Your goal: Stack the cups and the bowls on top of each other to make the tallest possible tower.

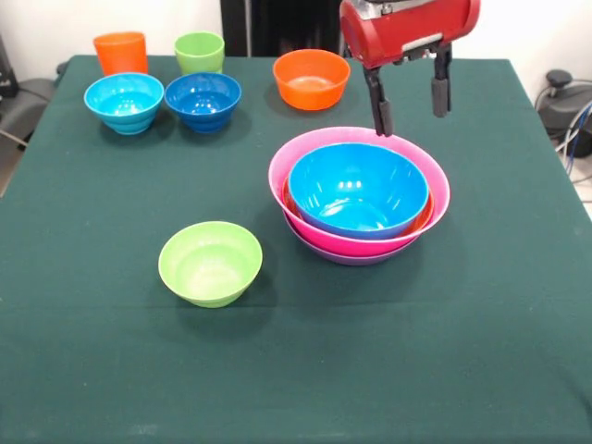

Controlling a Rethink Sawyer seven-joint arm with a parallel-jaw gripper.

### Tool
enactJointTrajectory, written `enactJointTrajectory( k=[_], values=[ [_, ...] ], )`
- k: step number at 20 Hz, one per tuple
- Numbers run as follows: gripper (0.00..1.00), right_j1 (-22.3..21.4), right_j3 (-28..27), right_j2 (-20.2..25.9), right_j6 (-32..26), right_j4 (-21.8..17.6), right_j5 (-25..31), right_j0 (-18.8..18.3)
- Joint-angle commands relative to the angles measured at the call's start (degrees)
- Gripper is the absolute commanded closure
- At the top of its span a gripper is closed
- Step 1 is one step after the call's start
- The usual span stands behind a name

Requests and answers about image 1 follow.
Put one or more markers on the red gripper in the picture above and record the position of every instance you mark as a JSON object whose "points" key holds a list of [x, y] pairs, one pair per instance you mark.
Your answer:
{"points": [[407, 30]]}

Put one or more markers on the medium blue bowl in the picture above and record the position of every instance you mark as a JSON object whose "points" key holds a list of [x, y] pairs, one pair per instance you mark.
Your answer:
{"points": [[356, 185]]}

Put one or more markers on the wide orange bowl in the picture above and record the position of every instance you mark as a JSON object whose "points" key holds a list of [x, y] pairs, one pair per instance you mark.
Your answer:
{"points": [[427, 217]]}

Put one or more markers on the large pink bowl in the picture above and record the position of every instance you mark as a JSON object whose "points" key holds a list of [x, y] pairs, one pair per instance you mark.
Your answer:
{"points": [[351, 247]]}

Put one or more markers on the small dark blue bowl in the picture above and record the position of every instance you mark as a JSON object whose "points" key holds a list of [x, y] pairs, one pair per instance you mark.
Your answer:
{"points": [[203, 104]]}

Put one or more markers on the small green bowl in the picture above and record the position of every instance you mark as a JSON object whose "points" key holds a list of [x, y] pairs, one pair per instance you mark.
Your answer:
{"points": [[210, 268]]}

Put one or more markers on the small light blue bowl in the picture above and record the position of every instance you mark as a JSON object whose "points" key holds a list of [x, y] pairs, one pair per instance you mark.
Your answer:
{"points": [[124, 104]]}

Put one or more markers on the orange cup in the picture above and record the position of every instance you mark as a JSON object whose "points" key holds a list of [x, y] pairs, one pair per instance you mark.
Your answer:
{"points": [[120, 53]]}

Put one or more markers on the small deep orange bowl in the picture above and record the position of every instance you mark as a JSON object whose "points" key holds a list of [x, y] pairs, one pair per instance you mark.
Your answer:
{"points": [[311, 76]]}

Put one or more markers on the grey wheeled floor base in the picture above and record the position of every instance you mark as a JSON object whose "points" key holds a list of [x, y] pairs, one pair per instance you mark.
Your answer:
{"points": [[28, 104], [566, 99]]}

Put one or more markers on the green cup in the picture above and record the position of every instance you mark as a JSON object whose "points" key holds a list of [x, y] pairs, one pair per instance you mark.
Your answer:
{"points": [[199, 53]]}

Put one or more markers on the dark green tablecloth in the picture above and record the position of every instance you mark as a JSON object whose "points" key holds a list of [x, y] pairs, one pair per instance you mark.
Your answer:
{"points": [[296, 370]]}

